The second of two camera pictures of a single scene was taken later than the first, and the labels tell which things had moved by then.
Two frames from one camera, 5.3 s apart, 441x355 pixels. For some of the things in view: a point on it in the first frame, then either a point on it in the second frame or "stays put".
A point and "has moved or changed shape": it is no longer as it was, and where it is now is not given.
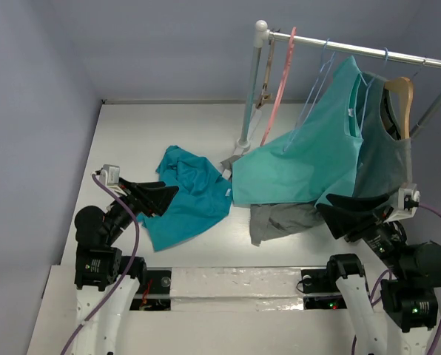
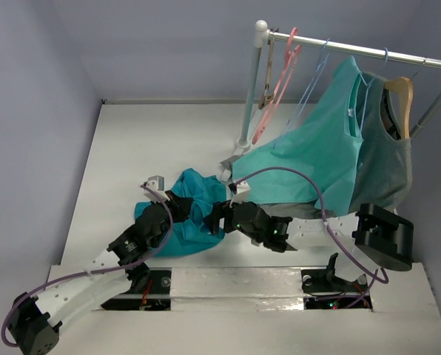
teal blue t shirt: [202, 202] has moved or changed shape
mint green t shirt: [316, 160] stays put
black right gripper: [371, 220] to [214, 217]
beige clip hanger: [266, 93] stays put
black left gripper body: [121, 215] to [177, 214]
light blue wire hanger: [329, 58] to [322, 58]
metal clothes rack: [263, 34] stays put
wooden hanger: [404, 86] stays put
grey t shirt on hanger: [385, 161] stays put
